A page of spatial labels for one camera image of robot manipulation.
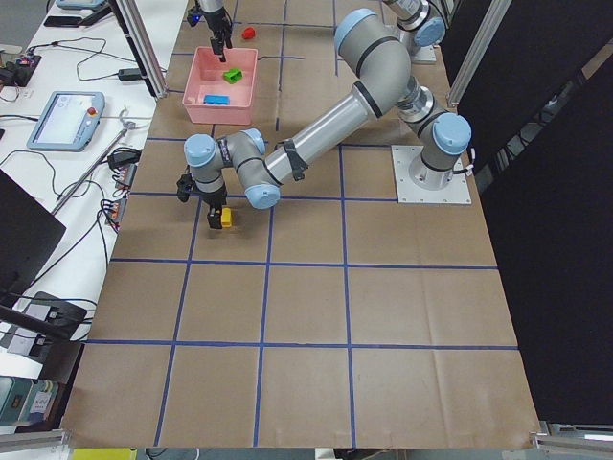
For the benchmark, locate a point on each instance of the pink plastic box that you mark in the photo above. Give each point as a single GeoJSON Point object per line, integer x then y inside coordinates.
{"type": "Point", "coordinates": [205, 77]}

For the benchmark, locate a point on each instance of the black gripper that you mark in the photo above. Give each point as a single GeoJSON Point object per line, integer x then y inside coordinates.
{"type": "Point", "coordinates": [214, 199]}
{"type": "Point", "coordinates": [214, 21]}

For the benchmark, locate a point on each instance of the metal rod tool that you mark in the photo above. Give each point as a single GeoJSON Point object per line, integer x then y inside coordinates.
{"type": "Point", "coordinates": [127, 125]}

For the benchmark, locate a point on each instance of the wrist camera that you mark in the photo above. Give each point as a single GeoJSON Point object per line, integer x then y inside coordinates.
{"type": "Point", "coordinates": [185, 187]}
{"type": "Point", "coordinates": [194, 14]}

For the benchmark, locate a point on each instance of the aluminium frame post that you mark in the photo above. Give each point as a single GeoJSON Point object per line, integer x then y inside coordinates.
{"type": "Point", "coordinates": [135, 33]}

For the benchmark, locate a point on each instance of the green toy block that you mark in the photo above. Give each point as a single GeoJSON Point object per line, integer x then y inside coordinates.
{"type": "Point", "coordinates": [233, 75]}

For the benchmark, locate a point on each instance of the blue teach pendant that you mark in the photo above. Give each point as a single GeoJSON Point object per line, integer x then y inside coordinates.
{"type": "Point", "coordinates": [68, 121]}

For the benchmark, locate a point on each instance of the brown paper table cover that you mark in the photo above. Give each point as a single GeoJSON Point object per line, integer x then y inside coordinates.
{"type": "Point", "coordinates": [340, 318]}

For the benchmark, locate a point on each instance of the blue long toy block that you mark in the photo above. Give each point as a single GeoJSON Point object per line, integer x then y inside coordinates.
{"type": "Point", "coordinates": [214, 99]}

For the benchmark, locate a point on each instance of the black power adapter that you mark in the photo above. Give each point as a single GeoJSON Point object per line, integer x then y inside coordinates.
{"type": "Point", "coordinates": [129, 74]}

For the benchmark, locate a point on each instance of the black smartphone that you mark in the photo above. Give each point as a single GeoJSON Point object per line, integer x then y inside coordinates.
{"type": "Point", "coordinates": [62, 21]}

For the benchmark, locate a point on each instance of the black monitor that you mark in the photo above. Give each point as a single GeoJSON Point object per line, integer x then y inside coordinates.
{"type": "Point", "coordinates": [29, 236]}

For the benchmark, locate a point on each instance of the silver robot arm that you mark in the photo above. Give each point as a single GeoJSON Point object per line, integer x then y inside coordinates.
{"type": "Point", "coordinates": [420, 26]}
{"type": "Point", "coordinates": [382, 66]}

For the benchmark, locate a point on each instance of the yellow toy block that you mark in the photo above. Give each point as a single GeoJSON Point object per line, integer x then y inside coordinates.
{"type": "Point", "coordinates": [226, 217]}

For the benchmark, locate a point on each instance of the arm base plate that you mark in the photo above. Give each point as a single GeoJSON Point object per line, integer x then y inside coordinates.
{"type": "Point", "coordinates": [418, 184]}
{"type": "Point", "coordinates": [423, 55]}

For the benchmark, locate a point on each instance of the red small toy block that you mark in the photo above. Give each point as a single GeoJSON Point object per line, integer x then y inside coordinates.
{"type": "Point", "coordinates": [248, 33]}

